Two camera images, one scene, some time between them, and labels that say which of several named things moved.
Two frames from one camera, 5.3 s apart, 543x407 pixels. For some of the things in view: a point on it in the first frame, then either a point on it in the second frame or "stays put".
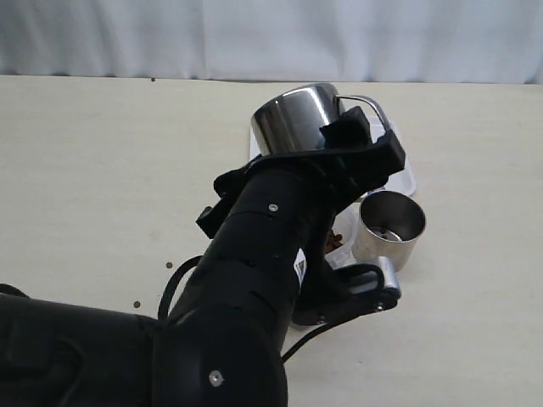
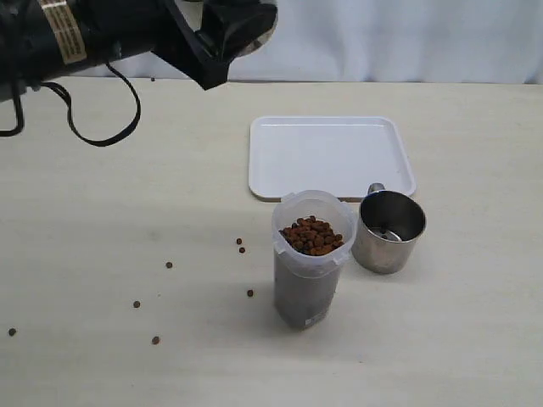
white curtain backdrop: (498, 41) stays put
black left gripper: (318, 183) -> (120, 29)
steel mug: (389, 225) stays put
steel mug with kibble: (292, 120) -> (256, 45)
